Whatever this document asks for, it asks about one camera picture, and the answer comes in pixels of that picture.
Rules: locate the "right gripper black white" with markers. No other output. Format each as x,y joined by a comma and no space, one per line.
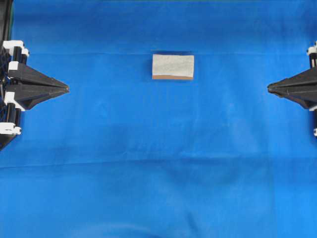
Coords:
307,99

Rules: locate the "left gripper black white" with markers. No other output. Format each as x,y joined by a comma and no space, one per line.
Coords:
25,97

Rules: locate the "white and tan sponge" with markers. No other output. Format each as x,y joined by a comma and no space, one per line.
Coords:
173,67

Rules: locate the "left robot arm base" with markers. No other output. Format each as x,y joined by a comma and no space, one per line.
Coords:
6,15

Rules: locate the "blue table cloth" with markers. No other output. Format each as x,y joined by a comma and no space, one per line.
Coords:
123,155

